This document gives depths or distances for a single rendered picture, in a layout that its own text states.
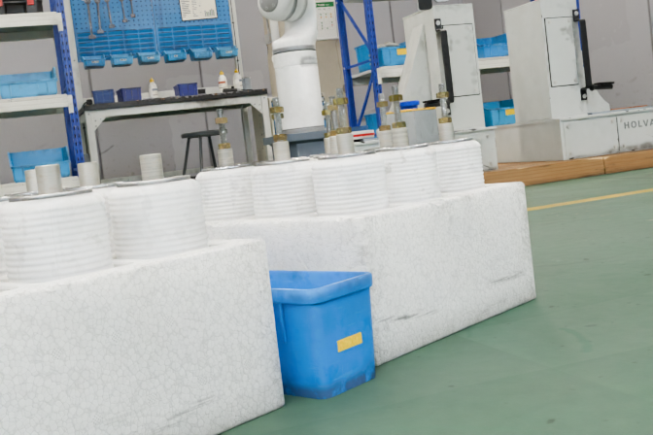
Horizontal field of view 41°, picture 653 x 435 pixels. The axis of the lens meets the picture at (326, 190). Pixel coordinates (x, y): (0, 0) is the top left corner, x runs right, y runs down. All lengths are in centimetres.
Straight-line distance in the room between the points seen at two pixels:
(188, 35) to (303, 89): 561
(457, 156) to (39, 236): 67
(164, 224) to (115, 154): 876
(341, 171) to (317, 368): 27
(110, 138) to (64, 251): 883
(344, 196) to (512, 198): 32
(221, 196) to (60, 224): 48
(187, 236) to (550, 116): 322
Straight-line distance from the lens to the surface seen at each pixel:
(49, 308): 76
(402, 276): 108
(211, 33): 745
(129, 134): 965
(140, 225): 87
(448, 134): 130
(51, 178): 84
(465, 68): 377
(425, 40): 382
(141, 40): 733
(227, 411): 89
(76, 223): 81
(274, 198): 116
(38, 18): 592
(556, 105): 401
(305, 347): 94
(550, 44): 401
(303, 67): 182
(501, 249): 128
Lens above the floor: 27
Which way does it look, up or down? 3 degrees down
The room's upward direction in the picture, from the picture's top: 7 degrees counter-clockwise
